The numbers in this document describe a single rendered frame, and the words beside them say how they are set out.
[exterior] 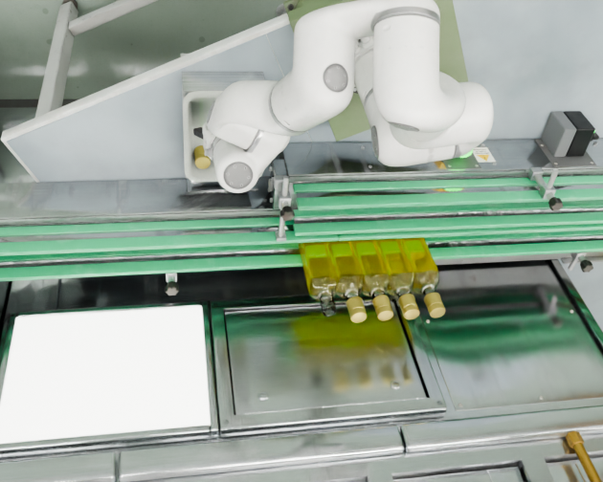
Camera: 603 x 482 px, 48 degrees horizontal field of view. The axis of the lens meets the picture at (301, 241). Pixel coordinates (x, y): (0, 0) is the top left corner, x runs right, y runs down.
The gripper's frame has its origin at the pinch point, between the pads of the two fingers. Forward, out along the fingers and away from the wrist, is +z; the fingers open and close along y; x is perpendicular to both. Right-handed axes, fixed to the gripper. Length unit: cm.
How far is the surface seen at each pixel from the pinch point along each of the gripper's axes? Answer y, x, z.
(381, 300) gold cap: 30.4, -32.1, -21.4
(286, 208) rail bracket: 11.3, -14.3, -11.9
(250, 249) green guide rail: 5.5, -30.7, 1.5
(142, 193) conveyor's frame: -18.3, -19.1, 8.8
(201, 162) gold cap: -4.9, -10.7, 6.0
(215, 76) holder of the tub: -1.5, 8.4, 5.4
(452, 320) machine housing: 53, -47, -9
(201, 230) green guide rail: -5.7, -24.0, -1.3
